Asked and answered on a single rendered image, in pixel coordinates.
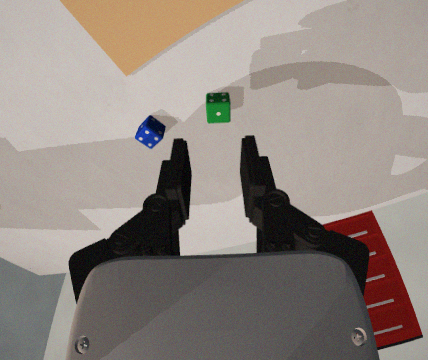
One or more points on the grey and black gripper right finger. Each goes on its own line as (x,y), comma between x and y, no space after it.
(283,227)

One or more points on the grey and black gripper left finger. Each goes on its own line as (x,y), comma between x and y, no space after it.
(156,227)

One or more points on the blue die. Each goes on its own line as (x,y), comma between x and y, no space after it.
(150,132)

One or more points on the tan square mat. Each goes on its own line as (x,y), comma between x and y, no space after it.
(131,32)

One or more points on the green die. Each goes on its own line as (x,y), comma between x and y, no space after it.
(218,107)

